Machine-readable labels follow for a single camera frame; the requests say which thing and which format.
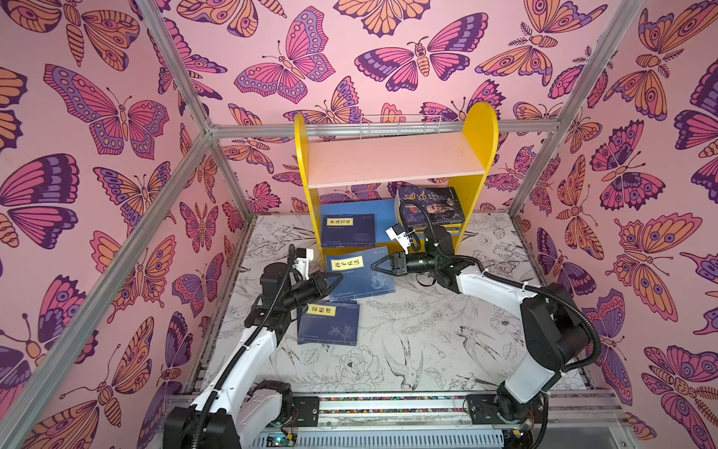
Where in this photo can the small green circuit board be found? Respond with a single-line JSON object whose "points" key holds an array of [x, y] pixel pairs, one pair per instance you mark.
{"points": [[280, 440]]}

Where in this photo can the aluminium frame bars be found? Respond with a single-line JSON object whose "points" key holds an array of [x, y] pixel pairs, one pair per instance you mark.
{"points": [[73, 215]]}

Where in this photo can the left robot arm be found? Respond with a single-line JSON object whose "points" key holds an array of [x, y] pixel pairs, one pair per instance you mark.
{"points": [[235, 408]]}

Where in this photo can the dark blue portrait book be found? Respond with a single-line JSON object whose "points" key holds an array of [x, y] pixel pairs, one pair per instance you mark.
{"points": [[441, 203]]}

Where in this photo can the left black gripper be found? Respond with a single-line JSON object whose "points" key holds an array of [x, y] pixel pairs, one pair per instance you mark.
{"points": [[315, 286]]}

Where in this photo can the yellow pink blue bookshelf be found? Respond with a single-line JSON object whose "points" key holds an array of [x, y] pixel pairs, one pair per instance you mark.
{"points": [[464, 158]]}

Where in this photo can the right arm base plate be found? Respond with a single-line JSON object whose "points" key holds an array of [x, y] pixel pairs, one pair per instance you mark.
{"points": [[482, 409]]}

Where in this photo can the navy book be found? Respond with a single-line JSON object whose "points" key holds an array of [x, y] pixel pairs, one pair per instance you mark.
{"points": [[359, 280], [330, 323], [348, 231]]}

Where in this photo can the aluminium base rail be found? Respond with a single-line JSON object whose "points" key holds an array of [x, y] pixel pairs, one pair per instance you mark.
{"points": [[575, 419]]}

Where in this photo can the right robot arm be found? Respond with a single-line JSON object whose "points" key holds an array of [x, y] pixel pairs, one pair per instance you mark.
{"points": [[559, 337]]}

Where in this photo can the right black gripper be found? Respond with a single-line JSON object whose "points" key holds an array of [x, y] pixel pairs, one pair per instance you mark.
{"points": [[398, 264]]}

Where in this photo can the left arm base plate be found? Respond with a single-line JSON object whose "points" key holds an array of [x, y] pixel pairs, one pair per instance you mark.
{"points": [[303, 413]]}

